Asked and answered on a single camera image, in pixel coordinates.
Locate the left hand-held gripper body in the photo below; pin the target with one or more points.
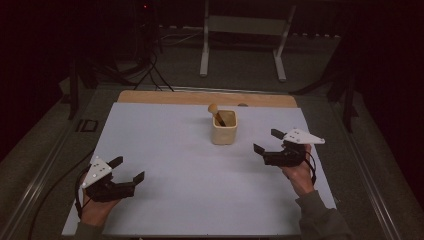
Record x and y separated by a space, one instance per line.
98 170

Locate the person's right hand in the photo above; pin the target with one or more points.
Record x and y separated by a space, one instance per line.
300 176

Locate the metal floor rail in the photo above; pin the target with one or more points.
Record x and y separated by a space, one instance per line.
366 173
36 180

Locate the black tape floor mark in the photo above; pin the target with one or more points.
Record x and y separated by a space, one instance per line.
87 125

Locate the beige square cup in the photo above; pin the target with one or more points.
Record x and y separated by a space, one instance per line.
225 131

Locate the black stand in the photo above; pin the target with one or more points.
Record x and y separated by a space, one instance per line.
75 90
346 96

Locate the white metal stand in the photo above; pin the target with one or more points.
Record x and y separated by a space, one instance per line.
245 25

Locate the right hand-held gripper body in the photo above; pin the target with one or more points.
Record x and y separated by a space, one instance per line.
301 136

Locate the white mat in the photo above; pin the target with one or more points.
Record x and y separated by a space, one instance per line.
186 173

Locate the person's left hand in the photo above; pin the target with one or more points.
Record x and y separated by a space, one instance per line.
96 211

